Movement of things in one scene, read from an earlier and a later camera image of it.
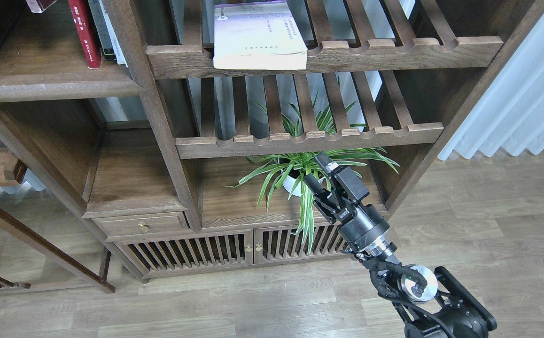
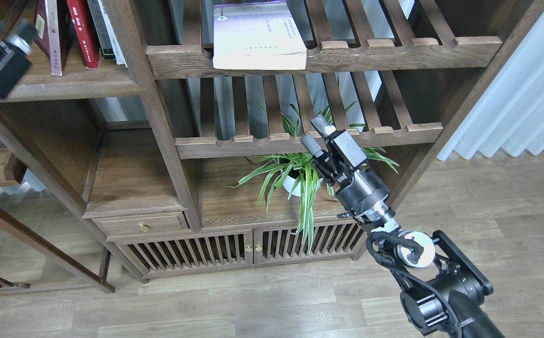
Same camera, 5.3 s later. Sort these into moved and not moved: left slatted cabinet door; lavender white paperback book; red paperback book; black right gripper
Moved: black right gripper
Not moved: lavender white paperback book; left slatted cabinet door; red paperback book
